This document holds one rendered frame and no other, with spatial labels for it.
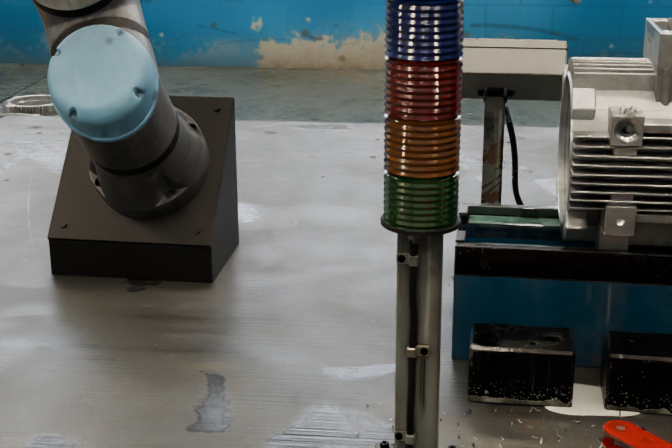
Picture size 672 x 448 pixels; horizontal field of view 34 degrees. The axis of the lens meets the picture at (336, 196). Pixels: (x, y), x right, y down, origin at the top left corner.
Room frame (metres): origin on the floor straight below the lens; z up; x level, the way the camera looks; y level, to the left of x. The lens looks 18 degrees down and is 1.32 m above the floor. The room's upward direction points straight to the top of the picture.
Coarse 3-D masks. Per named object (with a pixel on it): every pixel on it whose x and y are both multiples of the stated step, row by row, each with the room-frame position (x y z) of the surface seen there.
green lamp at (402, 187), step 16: (384, 176) 0.83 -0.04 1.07; (448, 176) 0.81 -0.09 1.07; (384, 192) 0.83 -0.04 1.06; (400, 192) 0.81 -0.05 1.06; (416, 192) 0.80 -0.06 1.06; (432, 192) 0.80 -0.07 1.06; (448, 192) 0.81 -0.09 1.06; (384, 208) 0.83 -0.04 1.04; (400, 208) 0.81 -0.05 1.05; (416, 208) 0.80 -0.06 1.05; (432, 208) 0.80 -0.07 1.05; (448, 208) 0.81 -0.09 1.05; (400, 224) 0.81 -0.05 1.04; (416, 224) 0.80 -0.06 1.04; (432, 224) 0.80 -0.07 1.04; (448, 224) 0.81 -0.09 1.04
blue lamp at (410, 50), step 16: (400, 0) 0.81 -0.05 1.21; (416, 0) 0.80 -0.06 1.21; (432, 0) 0.80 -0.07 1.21; (448, 0) 0.81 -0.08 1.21; (400, 16) 0.81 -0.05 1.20; (416, 16) 0.80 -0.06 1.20; (432, 16) 0.80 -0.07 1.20; (448, 16) 0.81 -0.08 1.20; (400, 32) 0.81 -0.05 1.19; (416, 32) 0.80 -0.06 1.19; (432, 32) 0.80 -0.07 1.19; (448, 32) 0.81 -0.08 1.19; (400, 48) 0.81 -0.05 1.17; (416, 48) 0.80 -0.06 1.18; (432, 48) 0.80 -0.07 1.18; (448, 48) 0.81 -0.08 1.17
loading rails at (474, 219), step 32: (480, 224) 1.15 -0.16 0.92; (512, 224) 1.15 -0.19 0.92; (544, 224) 1.15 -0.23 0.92; (480, 256) 1.05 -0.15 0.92; (512, 256) 1.05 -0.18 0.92; (544, 256) 1.04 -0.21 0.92; (576, 256) 1.04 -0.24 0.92; (608, 256) 1.03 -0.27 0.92; (640, 256) 1.03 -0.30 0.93; (480, 288) 1.05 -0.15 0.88; (512, 288) 1.05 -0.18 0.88; (544, 288) 1.04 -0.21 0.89; (576, 288) 1.04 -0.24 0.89; (608, 288) 1.03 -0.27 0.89; (640, 288) 1.03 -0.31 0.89; (480, 320) 1.05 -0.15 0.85; (512, 320) 1.05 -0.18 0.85; (544, 320) 1.04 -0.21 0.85; (576, 320) 1.04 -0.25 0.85; (608, 320) 1.03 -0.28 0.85; (640, 320) 1.03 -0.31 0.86; (576, 352) 1.04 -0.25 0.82
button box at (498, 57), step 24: (480, 48) 1.36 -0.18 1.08; (504, 48) 1.35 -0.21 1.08; (528, 48) 1.35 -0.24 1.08; (552, 48) 1.35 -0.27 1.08; (480, 72) 1.34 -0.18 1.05; (504, 72) 1.33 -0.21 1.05; (528, 72) 1.33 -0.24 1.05; (552, 72) 1.33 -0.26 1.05; (480, 96) 1.38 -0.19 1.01; (528, 96) 1.37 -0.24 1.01; (552, 96) 1.36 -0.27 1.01
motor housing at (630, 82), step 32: (576, 64) 1.09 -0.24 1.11; (608, 64) 1.08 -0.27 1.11; (640, 64) 1.09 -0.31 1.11; (608, 96) 1.06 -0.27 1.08; (640, 96) 1.06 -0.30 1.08; (576, 128) 1.04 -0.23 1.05; (576, 160) 1.03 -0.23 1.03; (608, 160) 1.02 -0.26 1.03; (640, 160) 1.02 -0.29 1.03; (576, 192) 1.01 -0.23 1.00; (608, 192) 1.01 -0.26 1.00; (640, 192) 1.01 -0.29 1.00; (640, 224) 1.05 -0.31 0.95
